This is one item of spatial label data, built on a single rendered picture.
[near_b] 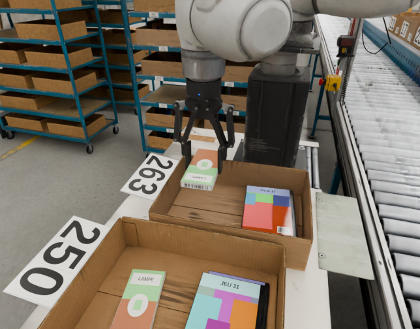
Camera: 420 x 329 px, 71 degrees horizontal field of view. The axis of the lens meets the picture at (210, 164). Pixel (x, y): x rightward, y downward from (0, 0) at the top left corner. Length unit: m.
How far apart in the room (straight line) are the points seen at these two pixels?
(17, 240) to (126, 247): 1.41
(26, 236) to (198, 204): 1.45
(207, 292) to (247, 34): 0.48
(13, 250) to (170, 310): 1.53
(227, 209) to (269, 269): 0.23
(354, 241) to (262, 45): 0.60
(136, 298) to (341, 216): 0.58
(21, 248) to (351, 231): 1.76
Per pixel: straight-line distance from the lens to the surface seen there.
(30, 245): 2.07
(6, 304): 1.84
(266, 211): 0.80
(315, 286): 0.73
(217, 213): 0.84
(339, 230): 0.87
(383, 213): 1.01
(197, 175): 0.69
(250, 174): 0.91
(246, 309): 0.63
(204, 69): 0.59
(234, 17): 0.40
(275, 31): 0.41
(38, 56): 2.76
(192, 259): 0.73
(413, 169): 1.26
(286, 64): 0.92
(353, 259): 0.81
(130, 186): 0.79
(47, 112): 2.93
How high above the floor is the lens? 1.32
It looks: 32 degrees down
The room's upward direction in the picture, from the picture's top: straight up
